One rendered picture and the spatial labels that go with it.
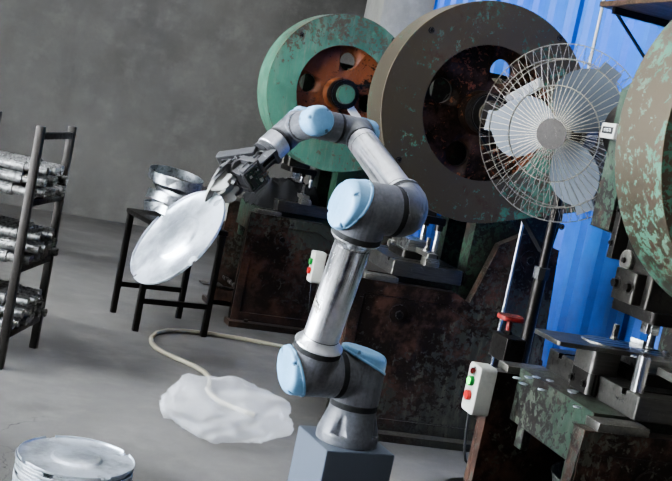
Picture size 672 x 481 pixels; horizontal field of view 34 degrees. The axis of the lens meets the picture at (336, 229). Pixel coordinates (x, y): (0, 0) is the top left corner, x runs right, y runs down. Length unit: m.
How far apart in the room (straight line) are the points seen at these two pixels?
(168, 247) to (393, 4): 5.30
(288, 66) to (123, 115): 3.63
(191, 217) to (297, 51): 2.99
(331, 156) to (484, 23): 1.86
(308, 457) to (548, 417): 0.63
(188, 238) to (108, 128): 6.43
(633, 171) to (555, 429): 0.76
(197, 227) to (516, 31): 1.83
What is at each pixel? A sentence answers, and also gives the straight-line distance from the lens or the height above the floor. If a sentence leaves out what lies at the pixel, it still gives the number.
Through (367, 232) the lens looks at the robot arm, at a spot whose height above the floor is 0.97.
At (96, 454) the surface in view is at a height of 0.25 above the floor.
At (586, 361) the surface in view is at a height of 0.73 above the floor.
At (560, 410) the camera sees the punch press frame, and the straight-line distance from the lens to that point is 2.81.
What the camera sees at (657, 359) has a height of 0.77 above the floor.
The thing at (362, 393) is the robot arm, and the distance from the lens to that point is 2.58.
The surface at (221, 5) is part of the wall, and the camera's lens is 9.15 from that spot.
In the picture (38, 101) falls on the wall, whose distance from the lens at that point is 8.99.
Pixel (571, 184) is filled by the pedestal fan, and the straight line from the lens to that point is 3.62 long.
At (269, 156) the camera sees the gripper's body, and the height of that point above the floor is 1.08.
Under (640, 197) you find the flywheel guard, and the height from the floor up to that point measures 1.17.
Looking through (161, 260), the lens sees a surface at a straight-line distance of 2.66.
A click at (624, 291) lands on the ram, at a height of 0.92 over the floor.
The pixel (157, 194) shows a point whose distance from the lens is 5.38.
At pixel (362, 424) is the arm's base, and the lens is 2.60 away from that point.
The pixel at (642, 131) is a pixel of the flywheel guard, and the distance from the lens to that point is 2.37.
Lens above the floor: 1.21
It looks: 6 degrees down
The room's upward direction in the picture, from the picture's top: 12 degrees clockwise
